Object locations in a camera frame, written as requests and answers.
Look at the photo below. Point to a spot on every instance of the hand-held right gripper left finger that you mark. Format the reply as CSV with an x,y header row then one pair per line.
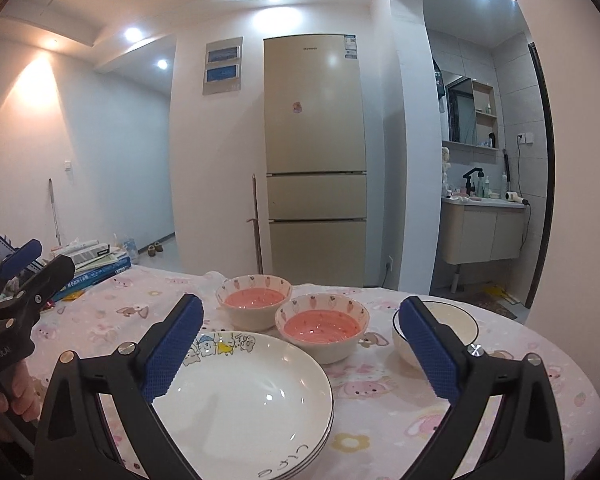
x,y
175,355

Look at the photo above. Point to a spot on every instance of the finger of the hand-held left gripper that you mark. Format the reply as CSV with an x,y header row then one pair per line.
x,y
22,257
50,280

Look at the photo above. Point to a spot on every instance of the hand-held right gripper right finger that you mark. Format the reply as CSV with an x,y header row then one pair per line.
x,y
427,355

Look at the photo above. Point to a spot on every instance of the white black rimmed bowl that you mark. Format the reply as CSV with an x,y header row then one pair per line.
x,y
455,320

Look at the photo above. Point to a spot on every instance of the pink carrot print bowl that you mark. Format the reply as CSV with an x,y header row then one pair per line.
x,y
322,327
252,300

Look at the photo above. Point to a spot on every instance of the person's left hand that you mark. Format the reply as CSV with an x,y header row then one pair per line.
x,y
27,395

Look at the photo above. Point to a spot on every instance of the thick blue book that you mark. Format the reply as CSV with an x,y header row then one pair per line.
x,y
95,277

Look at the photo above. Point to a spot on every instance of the grey striped box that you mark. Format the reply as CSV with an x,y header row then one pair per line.
x,y
87,250

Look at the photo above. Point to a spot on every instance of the green cover book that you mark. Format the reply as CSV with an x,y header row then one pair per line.
x,y
100,260

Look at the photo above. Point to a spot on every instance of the vanity drain pipe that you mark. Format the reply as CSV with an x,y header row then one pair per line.
x,y
456,277

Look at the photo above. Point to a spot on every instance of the white plastic bag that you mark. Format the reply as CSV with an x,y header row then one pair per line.
x,y
130,250

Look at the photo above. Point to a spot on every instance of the yellow patterned floor mat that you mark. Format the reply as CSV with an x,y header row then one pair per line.
x,y
495,300

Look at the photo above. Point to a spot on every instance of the white cloth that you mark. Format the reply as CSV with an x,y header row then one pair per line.
x,y
214,276

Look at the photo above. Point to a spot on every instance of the beige bathroom vanity cabinet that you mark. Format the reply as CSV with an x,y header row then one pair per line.
x,y
480,232

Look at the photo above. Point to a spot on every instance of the brown wooden stick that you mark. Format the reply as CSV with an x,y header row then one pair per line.
x,y
256,230

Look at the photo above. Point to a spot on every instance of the white hair dryer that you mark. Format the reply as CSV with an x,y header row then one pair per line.
x,y
514,197

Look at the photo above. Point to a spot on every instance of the black bathroom faucet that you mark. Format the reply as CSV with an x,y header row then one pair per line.
x,y
472,175

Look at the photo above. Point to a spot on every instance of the white plush toy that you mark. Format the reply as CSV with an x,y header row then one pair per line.
x,y
446,165

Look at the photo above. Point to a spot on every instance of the black bottle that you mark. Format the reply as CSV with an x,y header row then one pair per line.
x,y
491,140

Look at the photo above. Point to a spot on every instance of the beige three door refrigerator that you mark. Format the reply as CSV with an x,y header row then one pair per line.
x,y
315,150

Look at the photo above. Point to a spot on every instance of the bathroom mirror cabinet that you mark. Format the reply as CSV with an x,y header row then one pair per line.
x,y
460,110

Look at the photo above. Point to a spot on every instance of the pink fridge magnet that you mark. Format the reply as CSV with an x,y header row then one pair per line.
x,y
297,107

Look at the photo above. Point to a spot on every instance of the fridge energy label sticker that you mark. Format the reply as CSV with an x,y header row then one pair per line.
x,y
349,47

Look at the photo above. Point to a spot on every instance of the low white wall socket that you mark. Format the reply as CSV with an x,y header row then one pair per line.
x,y
390,263

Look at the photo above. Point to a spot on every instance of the dark door frame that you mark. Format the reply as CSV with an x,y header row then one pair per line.
x,y
542,185

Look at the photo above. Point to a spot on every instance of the white wall outlet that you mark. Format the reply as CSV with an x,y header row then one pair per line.
x,y
525,138

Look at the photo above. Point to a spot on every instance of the grey wall electrical panel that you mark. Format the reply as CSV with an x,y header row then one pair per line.
x,y
222,62

